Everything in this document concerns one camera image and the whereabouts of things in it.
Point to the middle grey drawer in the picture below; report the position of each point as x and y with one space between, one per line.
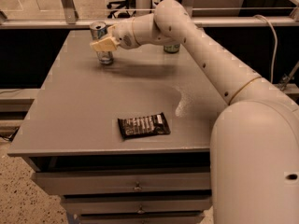
137 204

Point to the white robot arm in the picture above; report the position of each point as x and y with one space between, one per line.
254 146

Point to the blue silver redbull can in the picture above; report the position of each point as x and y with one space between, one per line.
98 32

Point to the top grey drawer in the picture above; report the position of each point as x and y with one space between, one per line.
122 181

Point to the metal railing frame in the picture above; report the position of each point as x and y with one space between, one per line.
45 14

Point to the grey drawer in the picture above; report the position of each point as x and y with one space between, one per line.
122 181
137 204
177 218

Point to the grey drawer cabinet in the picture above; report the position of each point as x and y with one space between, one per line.
72 124

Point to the black chocolate bar wrapper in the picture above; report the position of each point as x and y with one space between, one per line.
144 126

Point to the green soda can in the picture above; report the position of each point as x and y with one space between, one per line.
172 48

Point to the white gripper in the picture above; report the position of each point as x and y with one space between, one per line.
122 36

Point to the bottom grey drawer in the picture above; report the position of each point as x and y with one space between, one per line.
177 218

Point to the black office chair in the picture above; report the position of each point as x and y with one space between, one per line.
121 9

